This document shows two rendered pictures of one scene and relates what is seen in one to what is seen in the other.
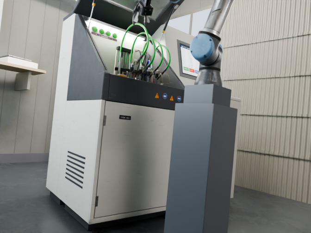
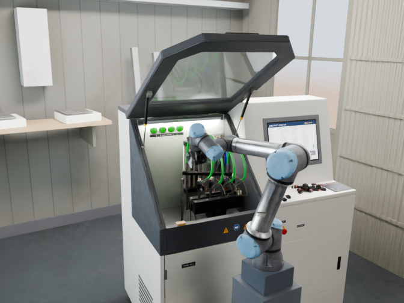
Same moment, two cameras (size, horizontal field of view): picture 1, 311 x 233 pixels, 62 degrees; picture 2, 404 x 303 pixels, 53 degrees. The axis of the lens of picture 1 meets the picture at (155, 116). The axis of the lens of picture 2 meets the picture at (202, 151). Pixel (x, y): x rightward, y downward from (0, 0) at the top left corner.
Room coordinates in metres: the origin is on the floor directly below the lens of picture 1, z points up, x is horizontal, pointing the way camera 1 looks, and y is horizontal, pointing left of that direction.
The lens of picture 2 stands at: (-0.42, -0.37, 1.92)
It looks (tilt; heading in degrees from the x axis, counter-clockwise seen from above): 15 degrees down; 14
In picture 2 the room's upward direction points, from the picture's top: 1 degrees clockwise
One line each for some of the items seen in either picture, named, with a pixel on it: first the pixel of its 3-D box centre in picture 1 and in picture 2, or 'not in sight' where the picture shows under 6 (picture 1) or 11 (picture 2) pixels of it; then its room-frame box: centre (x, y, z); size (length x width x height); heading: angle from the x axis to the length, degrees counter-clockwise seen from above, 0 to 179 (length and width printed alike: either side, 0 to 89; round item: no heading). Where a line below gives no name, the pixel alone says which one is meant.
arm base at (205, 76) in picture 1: (208, 78); (268, 254); (1.38, -0.27, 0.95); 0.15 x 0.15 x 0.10
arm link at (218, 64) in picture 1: (210, 56); (269, 231); (1.37, -0.27, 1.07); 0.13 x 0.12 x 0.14; 154
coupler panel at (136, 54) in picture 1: (139, 62); (215, 150); (2.26, 0.18, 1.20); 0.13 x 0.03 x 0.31; 129
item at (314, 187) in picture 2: not in sight; (308, 186); (2.25, -0.46, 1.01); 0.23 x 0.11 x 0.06; 129
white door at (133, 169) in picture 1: (143, 158); (214, 296); (1.70, 0.05, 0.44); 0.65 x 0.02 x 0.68; 129
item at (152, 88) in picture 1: (148, 94); (215, 230); (1.72, 0.06, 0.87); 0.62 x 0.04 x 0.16; 129
